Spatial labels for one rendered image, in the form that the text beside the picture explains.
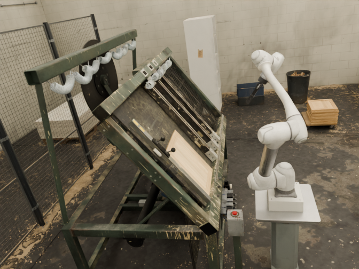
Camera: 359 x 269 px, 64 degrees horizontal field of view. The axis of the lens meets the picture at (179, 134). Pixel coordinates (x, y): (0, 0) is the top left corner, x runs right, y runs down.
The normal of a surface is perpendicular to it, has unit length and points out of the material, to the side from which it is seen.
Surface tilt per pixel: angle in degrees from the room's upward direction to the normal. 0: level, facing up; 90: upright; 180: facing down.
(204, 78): 90
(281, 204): 90
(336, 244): 0
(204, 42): 90
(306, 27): 90
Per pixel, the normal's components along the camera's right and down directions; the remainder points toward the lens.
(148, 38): -0.22, 0.44
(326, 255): -0.14, -0.89
